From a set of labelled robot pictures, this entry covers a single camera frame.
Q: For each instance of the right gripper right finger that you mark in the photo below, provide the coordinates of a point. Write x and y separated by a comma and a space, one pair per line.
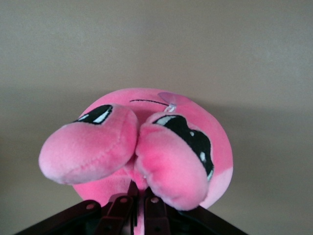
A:
155, 218

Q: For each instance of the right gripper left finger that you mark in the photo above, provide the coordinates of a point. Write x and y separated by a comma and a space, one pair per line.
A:
119, 215

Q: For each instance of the pink plush toy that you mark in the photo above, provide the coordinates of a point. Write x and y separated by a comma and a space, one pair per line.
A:
156, 151

